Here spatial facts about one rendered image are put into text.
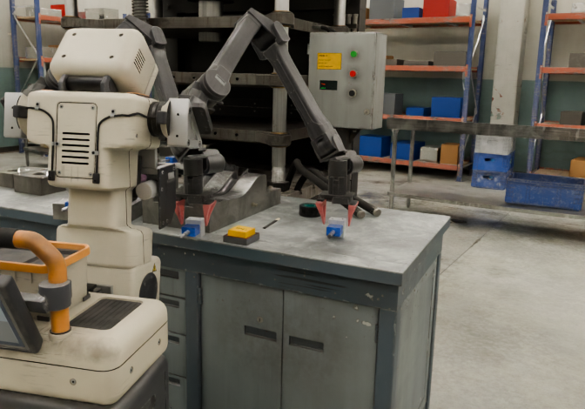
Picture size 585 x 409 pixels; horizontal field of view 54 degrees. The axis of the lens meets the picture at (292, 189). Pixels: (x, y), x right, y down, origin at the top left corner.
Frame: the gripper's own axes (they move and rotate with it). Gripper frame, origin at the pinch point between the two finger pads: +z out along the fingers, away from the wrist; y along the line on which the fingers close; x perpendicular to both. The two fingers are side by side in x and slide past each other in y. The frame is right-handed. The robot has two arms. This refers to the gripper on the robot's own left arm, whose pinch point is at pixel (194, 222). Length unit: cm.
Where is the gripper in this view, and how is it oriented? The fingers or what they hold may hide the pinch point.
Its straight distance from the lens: 176.7
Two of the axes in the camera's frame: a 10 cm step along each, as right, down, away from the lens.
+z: -0.1, 9.8, 1.9
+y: -9.8, -0.5, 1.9
